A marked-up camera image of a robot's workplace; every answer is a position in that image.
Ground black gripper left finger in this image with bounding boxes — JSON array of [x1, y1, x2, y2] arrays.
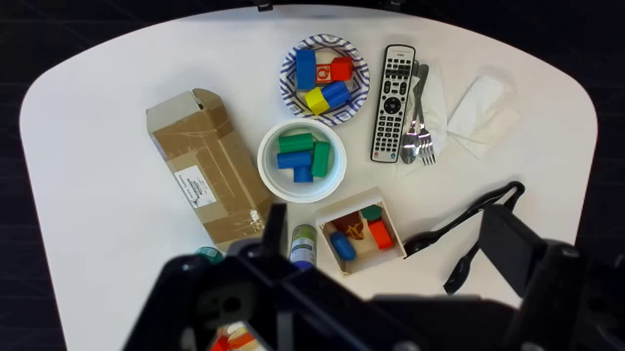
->
[[260, 202, 288, 255]]

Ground white paper napkin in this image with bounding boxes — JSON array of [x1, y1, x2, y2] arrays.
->
[[448, 73, 518, 157]]

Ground blue patterned paper bowl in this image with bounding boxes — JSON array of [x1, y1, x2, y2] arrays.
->
[[278, 32, 372, 126]]

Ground red block in patterned bowl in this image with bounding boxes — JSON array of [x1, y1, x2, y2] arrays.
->
[[331, 56, 354, 81]]

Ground metal fork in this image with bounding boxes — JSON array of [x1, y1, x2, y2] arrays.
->
[[419, 63, 436, 165]]

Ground green block in white bowl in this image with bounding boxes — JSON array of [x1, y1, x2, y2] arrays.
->
[[278, 132, 315, 151]]

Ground metal spoon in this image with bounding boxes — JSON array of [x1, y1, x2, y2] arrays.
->
[[401, 61, 421, 163]]

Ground white ceramic bowl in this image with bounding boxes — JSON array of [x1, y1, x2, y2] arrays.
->
[[256, 118, 348, 202]]

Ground yellow block in patterned bowl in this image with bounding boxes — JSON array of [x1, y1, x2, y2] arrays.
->
[[305, 87, 331, 114]]

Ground blue block in white bowl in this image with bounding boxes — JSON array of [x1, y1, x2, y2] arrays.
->
[[278, 149, 313, 169]]

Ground brown cardboard box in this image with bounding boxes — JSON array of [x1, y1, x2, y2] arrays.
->
[[147, 87, 274, 243]]

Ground small bottle with green cap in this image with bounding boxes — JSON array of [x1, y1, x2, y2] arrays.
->
[[290, 223, 317, 268]]

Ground grey black remote control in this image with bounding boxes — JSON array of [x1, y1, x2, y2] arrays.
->
[[370, 42, 417, 163]]

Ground black plastic tongs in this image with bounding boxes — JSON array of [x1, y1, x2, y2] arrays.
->
[[403, 180, 526, 294]]

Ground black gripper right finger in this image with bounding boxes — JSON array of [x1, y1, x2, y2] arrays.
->
[[479, 204, 547, 297]]

